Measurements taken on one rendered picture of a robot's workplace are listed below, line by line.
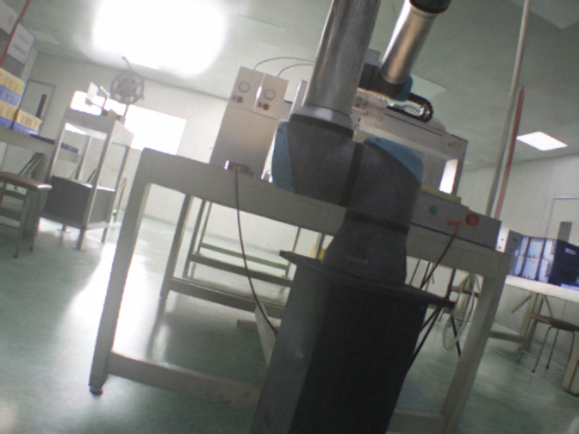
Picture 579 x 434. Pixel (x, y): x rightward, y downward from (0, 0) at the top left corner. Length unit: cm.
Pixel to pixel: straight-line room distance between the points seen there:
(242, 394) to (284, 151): 82
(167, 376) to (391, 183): 88
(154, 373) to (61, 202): 253
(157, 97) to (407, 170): 851
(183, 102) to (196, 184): 783
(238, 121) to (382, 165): 109
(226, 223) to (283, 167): 796
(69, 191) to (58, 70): 653
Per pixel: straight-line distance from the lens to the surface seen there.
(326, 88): 71
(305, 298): 71
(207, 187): 116
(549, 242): 420
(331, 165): 68
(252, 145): 170
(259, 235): 866
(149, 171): 118
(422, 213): 133
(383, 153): 70
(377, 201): 69
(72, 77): 974
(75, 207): 359
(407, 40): 94
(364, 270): 67
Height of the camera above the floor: 65
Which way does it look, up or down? 2 degrees up
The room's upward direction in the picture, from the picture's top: 16 degrees clockwise
